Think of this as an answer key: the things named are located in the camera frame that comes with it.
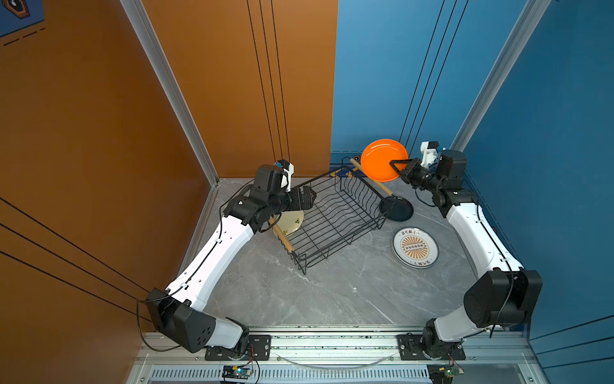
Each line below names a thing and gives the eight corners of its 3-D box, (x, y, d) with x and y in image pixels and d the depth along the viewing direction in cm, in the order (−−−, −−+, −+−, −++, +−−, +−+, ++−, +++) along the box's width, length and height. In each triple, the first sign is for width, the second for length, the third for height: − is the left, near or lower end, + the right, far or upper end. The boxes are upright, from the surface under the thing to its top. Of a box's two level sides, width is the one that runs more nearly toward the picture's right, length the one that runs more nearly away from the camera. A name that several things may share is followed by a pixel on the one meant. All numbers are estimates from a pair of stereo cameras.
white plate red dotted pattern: (397, 270, 91) (400, 266, 89) (388, 231, 103) (390, 226, 100) (440, 270, 91) (444, 266, 88) (426, 231, 102) (429, 226, 100)
